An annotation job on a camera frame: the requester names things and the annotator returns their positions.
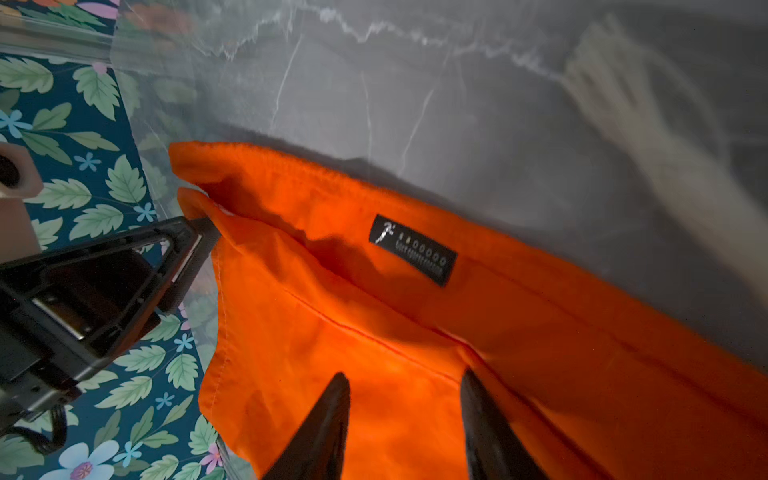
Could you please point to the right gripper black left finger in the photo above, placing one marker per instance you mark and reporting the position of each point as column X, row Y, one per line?
column 316, row 451

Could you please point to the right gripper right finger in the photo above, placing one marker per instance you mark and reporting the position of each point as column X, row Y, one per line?
column 493, row 451

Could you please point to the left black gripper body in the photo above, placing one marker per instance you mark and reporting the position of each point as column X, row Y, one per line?
column 50, row 342

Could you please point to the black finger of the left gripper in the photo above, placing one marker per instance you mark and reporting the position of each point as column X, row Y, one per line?
column 141, row 272

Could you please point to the orange shorts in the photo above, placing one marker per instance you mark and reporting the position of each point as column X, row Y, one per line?
column 319, row 273

